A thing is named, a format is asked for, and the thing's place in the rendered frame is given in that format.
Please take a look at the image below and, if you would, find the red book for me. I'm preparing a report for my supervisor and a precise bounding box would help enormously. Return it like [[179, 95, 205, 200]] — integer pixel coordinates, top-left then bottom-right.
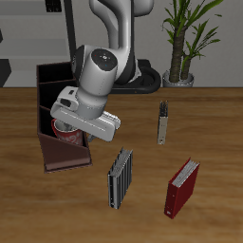
[[163, 157, 201, 220]]

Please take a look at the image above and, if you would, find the small black box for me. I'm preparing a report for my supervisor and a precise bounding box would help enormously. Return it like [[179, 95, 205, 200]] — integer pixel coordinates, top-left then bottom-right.
[[45, 0, 63, 13]]

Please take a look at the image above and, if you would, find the beige book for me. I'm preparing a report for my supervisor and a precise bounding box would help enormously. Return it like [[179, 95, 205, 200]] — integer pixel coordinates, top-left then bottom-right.
[[157, 100, 170, 146]]

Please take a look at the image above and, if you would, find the black striped book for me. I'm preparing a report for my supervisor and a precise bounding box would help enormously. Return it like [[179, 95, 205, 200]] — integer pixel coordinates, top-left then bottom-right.
[[107, 146, 134, 211]]

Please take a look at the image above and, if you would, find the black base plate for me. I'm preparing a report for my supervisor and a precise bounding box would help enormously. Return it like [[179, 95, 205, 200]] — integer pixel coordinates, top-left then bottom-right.
[[108, 59, 162, 95]]

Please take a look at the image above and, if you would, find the dark brown desk caddy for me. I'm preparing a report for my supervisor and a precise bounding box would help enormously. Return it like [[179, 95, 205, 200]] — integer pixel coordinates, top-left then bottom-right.
[[35, 61, 93, 174]]

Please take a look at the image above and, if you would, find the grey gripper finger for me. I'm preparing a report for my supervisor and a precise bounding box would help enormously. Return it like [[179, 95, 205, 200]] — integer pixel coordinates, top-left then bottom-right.
[[85, 132, 96, 143], [64, 121, 79, 132]]

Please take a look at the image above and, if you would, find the black upright post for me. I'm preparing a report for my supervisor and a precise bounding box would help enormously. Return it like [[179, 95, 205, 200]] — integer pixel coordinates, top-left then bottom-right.
[[63, 0, 77, 65]]

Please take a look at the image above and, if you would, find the green pot plant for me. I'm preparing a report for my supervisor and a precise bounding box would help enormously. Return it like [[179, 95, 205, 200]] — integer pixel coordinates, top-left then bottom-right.
[[160, 0, 224, 89]]

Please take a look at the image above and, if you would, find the dark grey panel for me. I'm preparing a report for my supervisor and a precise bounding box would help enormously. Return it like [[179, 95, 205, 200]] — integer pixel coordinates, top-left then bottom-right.
[[0, 58, 12, 88]]

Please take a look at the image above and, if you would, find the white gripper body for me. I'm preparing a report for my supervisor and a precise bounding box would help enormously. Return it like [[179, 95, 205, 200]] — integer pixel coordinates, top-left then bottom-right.
[[49, 101, 122, 142]]

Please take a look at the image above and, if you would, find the red mug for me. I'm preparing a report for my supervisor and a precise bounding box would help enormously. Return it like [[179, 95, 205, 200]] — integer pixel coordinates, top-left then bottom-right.
[[50, 118, 85, 147]]

